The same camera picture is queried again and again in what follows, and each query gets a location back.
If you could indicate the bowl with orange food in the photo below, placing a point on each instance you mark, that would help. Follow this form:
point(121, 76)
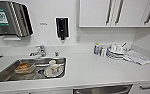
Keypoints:
point(25, 67)

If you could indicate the stainless steel sink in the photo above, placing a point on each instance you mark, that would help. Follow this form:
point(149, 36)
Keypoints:
point(2, 75)

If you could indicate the stainless steel dishwasher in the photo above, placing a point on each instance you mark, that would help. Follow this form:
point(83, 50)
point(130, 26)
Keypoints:
point(102, 90)

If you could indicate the white narrow three-drawer unit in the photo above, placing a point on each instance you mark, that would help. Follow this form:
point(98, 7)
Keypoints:
point(147, 89)

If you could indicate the small white bottle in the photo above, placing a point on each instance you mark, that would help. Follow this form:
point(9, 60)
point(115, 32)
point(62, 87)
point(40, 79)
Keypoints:
point(103, 52)

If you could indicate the black wall soap dispenser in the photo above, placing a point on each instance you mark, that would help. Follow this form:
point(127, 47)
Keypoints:
point(62, 28)

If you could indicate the white mug with print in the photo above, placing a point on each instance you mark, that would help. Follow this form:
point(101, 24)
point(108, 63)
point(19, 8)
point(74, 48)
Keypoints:
point(53, 69)

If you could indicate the white three-door wall cabinet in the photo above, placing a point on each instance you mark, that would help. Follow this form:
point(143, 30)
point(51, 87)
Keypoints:
point(124, 13)

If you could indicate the chrome sink faucet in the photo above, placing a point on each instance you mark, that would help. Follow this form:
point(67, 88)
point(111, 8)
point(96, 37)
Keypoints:
point(40, 51)

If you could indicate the grey paper towel dispenser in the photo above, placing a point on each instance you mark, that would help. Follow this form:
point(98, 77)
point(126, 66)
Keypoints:
point(9, 18)

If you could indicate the small chrome counter knob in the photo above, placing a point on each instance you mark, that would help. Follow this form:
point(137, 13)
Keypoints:
point(56, 54)

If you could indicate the small white wall label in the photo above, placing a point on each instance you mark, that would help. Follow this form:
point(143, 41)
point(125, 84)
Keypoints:
point(43, 23)

